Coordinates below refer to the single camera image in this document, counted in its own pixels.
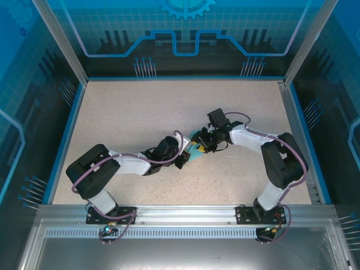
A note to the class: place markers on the light blue cloth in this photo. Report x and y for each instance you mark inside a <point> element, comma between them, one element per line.
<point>195,156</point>

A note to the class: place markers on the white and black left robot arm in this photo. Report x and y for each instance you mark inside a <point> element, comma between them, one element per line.
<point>132,166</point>

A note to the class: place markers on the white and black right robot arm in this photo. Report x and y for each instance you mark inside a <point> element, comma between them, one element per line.
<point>247,140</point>

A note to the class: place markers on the metal tray sheet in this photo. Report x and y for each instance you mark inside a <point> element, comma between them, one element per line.
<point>180,253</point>

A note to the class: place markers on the blue table edge trim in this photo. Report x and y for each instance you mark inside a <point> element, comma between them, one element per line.
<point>309,143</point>
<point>63,143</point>

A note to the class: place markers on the aluminium mounting rail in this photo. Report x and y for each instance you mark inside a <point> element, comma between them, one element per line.
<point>185,213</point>

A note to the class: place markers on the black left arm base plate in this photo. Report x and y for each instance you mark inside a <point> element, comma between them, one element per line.
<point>126,213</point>

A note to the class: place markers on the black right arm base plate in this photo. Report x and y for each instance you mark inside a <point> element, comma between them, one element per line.
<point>244,215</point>

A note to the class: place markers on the aluminium side rail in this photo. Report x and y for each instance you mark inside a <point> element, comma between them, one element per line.
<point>298,118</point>

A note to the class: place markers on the aluminium frame post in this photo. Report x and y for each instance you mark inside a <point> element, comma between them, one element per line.
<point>309,42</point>
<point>60,42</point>

